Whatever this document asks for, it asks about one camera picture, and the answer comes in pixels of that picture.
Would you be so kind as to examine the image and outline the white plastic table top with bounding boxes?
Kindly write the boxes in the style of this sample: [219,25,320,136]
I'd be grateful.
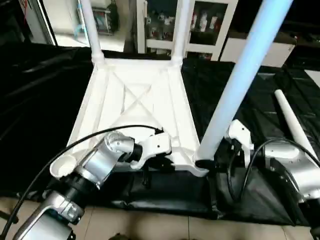
[50,57,210,180]

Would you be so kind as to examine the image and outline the white plastic table leg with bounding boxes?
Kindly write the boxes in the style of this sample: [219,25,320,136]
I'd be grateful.
[171,0,192,65]
[274,90,318,151]
[80,0,106,66]
[194,0,293,166]

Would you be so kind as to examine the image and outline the white drawer unit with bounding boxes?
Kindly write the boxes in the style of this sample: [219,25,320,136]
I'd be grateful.
[220,37,296,68]

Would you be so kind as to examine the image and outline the white flat panel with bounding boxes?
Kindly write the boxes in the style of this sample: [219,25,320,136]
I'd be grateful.
[305,70,320,88]

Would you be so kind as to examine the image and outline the white glass door cabinet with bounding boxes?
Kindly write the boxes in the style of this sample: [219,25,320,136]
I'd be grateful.
[136,0,238,61]

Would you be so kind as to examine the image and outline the black work mat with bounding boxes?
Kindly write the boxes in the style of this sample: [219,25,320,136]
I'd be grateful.
[0,42,320,226]

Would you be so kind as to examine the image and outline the storage rack with items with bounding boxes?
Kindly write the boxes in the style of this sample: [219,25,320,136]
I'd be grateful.
[75,0,121,36]

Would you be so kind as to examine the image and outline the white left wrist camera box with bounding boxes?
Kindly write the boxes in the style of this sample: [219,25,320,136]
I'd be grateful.
[132,131,172,171]

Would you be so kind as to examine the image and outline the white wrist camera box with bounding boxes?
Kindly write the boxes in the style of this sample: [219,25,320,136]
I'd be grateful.
[225,120,254,168]
[132,131,172,171]

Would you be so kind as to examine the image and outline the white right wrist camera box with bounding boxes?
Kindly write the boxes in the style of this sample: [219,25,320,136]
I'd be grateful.
[225,120,254,168]

